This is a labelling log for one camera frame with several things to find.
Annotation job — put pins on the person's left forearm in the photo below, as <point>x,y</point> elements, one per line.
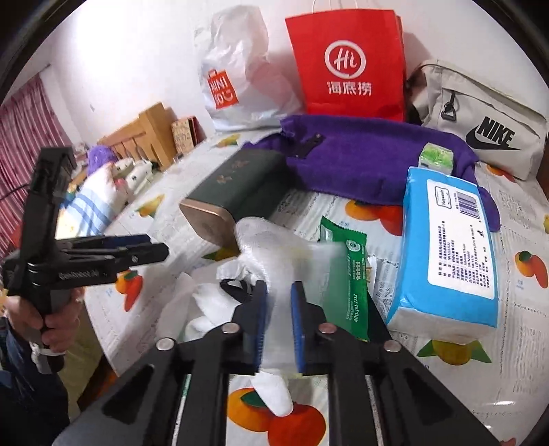
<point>25,386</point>

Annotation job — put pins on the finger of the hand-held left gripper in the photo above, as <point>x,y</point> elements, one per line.
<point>116,242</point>
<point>141,255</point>

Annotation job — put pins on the small green tissue packet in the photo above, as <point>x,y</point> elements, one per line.
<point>435,158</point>

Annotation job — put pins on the blue tissue pack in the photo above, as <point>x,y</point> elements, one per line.
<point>446,266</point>

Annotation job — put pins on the green wet wipe packet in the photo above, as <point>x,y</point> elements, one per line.
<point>351,291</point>

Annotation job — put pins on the white plastic shopping bag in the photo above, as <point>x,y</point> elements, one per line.
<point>240,73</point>

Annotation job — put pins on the blue striped pillow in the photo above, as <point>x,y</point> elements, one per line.
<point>92,201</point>

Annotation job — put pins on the purple plush toy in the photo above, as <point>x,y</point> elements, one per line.
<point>102,158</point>

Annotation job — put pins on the red striped curtain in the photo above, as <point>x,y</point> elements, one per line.
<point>30,141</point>

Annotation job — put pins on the purple towel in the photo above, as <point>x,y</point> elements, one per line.
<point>369,158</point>

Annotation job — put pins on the fruit print tablecloth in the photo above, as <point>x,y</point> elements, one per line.
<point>493,377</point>

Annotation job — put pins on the red paper bag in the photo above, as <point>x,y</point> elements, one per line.
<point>347,64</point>

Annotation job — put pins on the white dotted bedding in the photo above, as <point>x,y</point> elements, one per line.
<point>133,173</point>

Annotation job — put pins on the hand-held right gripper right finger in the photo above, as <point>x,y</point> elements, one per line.
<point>297,330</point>

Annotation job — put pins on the dark green tin box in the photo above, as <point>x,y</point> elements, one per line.
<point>240,188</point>

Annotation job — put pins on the person's left hand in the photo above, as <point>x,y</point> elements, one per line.
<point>60,321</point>

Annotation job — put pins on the beige waist bag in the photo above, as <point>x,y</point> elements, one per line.
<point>480,124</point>

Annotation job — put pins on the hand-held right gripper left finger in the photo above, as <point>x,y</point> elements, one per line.
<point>259,330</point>

